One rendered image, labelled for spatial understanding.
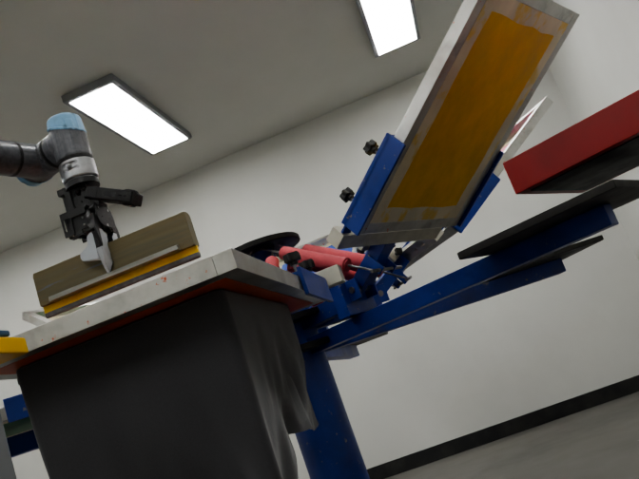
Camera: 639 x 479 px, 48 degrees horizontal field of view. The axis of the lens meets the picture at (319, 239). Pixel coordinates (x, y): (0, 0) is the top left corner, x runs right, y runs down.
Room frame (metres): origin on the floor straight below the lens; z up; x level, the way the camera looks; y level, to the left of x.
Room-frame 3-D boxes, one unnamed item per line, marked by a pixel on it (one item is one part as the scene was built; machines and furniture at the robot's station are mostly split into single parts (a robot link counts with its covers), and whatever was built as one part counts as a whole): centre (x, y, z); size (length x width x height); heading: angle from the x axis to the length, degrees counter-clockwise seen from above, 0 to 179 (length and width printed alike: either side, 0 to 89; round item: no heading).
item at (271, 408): (1.56, 0.18, 0.74); 0.46 x 0.04 x 0.42; 171
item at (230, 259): (1.64, 0.38, 0.97); 0.79 x 0.58 x 0.04; 171
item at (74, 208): (1.44, 0.44, 1.23); 0.09 x 0.08 x 0.12; 81
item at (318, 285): (1.84, 0.07, 0.98); 0.30 x 0.05 x 0.07; 171
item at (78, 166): (1.43, 0.43, 1.31); 0.08 x 0.08 x 0.05
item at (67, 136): (1.44, 0.43, 1.39); 0.09 x 0.08 x 0.11; 60
